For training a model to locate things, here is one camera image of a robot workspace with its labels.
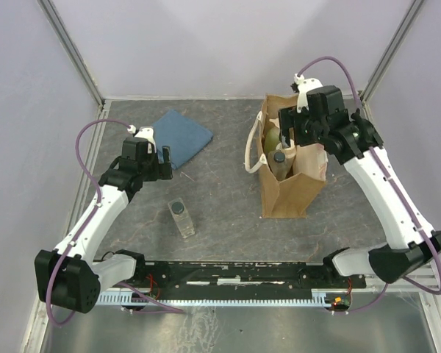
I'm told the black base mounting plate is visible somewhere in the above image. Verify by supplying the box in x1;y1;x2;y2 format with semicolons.
127;260;366;290

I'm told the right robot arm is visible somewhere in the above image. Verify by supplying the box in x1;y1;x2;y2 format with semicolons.
279;79;441;288

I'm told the purple cable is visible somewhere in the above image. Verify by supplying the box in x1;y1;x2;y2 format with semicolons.
297;55;441;314
46;119;186;328

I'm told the right aluminium frame post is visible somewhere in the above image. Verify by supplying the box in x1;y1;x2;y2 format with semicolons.
360;0;426;103

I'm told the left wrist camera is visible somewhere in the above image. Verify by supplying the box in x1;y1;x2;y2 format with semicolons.
135;126;156;148

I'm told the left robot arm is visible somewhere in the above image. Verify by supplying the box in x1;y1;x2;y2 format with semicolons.
35;137;173;313

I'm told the green pump bottle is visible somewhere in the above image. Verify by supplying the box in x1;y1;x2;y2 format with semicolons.
263;118;281;155

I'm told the folded blue cloth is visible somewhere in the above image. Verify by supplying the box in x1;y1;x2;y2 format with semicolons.
152;110;213;170

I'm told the square clear bottle black cap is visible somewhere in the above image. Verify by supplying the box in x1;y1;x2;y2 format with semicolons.
268;150;294;182

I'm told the aluminium frame post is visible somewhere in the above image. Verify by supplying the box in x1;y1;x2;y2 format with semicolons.
37;0;105;107
360;0;426;103

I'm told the brown canvas bag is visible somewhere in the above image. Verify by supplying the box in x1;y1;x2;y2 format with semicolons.
244;94;328;218

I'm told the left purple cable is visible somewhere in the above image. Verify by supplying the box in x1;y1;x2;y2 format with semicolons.
46;119;186;328

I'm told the left aluminium frame post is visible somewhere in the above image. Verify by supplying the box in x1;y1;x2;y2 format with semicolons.
37;0;105;107

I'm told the cream plastic bottle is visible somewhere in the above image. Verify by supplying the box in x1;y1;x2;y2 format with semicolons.
277;144;296;160

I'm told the tall clear bottle black cap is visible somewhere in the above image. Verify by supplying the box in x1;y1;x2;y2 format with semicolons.
168;198;196;239

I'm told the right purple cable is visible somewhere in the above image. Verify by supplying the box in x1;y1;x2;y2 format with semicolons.
297;55;441;314

